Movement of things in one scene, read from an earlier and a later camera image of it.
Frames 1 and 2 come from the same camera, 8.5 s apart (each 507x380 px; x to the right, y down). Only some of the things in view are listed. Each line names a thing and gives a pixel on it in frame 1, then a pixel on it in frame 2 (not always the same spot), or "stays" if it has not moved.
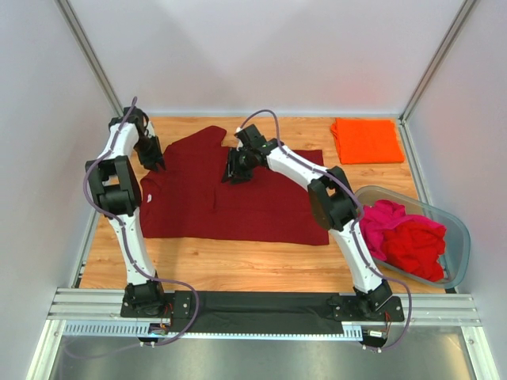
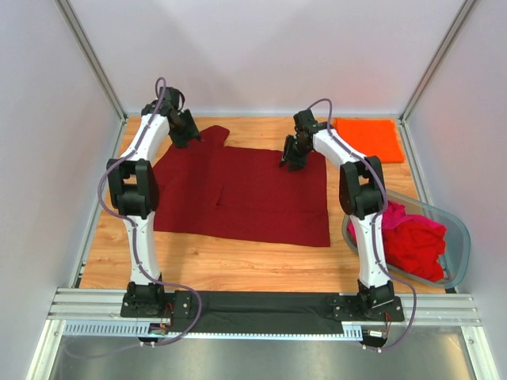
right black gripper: (232, 166) → (295, 149)
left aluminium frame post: (89, 54) stays
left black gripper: (150, 153) → (184, 127)
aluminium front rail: (95, 305) stays
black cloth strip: (266, 313) stays
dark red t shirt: (283, 201) stays
